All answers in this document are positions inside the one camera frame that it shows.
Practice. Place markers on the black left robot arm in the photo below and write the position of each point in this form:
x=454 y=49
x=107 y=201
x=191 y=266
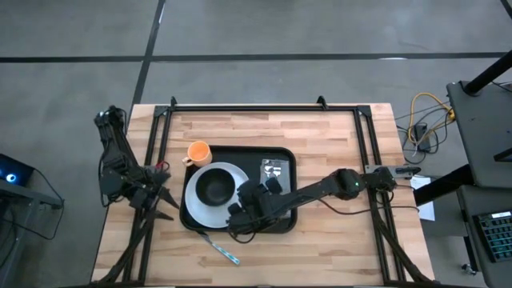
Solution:
x=116 y=152

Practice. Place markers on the dark grey desk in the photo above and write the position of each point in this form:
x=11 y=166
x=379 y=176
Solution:
x=468 y=208

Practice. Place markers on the black plastic tray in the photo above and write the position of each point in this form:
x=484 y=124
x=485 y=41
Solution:
x=240 y=156

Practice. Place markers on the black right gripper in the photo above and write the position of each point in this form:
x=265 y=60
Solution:
x=256 y=202

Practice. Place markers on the white paper sheet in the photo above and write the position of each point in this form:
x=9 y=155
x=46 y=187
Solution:
x=426 y=210

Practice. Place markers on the black metal table frame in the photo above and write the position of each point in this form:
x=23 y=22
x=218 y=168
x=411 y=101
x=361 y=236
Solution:
x=260 y=108

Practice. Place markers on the device with blue light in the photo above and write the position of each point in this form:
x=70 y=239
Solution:
x=16 y=170

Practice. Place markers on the grey metal stand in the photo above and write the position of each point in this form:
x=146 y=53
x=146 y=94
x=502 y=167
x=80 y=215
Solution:
x=36 y=198

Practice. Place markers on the black desk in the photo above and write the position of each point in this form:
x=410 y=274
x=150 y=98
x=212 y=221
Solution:
x=480 y=132

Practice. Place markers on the black bar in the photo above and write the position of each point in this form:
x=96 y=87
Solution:
x=440 y=186

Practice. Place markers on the black pole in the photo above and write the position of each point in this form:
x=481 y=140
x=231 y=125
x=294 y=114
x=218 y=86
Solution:
x=488 y=74

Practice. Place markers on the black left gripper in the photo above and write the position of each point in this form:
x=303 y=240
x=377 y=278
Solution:
x=146 y=196

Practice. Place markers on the orange mug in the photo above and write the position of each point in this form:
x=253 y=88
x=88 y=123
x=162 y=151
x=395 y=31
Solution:
x=200 y=154

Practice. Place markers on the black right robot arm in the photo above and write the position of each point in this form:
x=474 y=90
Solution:
x=312 y=192

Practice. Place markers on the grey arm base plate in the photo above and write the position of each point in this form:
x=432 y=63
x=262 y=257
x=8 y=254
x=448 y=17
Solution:
x=370 y=169

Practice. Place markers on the black power adapter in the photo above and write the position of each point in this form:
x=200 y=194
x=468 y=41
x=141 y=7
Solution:
x=421 y=132

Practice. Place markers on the black bowl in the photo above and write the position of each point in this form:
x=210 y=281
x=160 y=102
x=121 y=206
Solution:
x=216 y=186

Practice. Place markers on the caster wheel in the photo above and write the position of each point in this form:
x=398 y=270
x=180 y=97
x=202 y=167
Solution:
x=468 y=269

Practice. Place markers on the white round plate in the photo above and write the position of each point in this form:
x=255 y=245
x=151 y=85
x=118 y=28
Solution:
x=208 y=216

